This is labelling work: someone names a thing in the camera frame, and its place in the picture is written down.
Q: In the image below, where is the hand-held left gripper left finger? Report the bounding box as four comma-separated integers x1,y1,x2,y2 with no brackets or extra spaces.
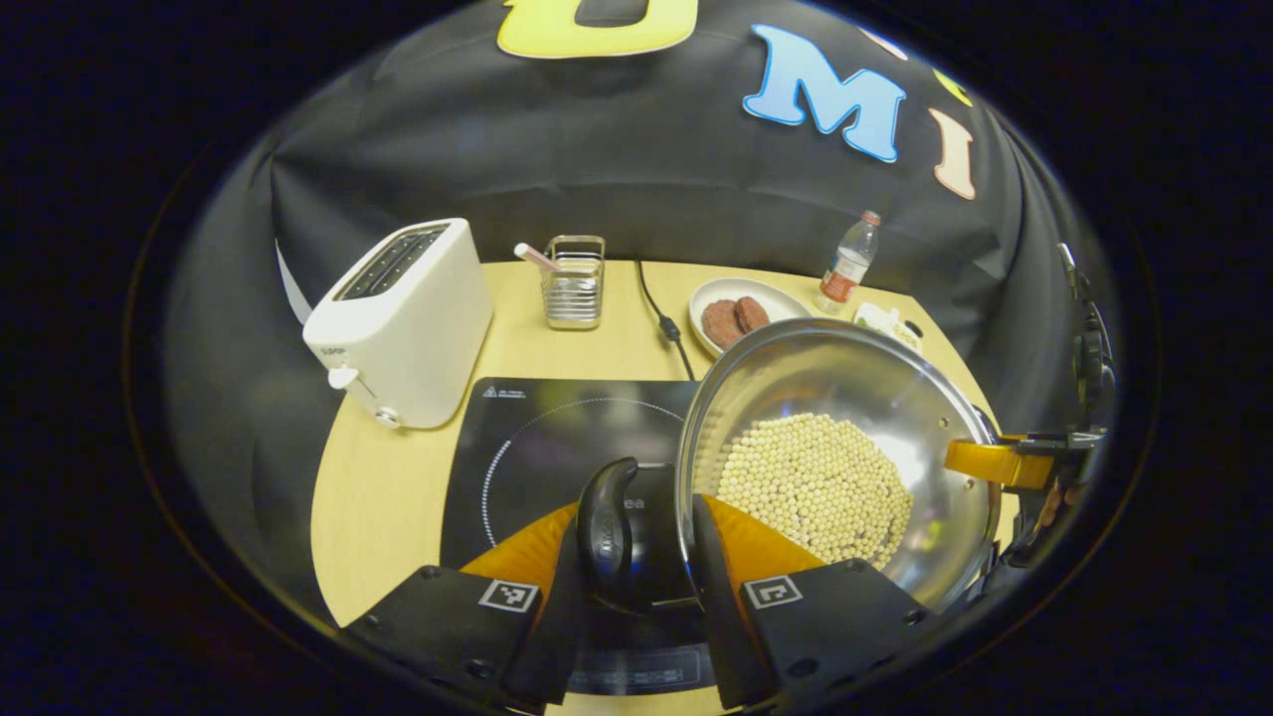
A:
343,502,588,709

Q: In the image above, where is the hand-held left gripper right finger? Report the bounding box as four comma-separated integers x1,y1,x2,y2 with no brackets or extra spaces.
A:
691,494,931,710

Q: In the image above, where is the steel pot with black handles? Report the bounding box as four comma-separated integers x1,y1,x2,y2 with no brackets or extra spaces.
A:
577,318,1003,614

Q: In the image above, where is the black induction cooktop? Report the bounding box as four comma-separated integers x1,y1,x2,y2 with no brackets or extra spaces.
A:
441,376,719,697

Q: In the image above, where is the pile of soybeans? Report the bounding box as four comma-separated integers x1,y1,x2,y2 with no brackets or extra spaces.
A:
716,413,914,570

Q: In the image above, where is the white divided bean dish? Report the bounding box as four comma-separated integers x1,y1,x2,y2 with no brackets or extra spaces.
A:
853,301,924,355

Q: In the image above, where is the clear plastic water bottle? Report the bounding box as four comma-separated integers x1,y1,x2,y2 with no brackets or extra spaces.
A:
816,210,882,315

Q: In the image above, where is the round white plate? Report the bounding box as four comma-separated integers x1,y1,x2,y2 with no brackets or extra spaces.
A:
688,277,812,359

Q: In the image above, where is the white toaster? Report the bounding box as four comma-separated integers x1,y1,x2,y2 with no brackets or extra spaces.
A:
302,218,495,431

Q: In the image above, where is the black power cable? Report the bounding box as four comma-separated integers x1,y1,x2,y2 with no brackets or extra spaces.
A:
635,261,697,382

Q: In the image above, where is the metal wire utensil holder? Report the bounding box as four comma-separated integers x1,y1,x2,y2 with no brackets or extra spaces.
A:
540,235,607,331

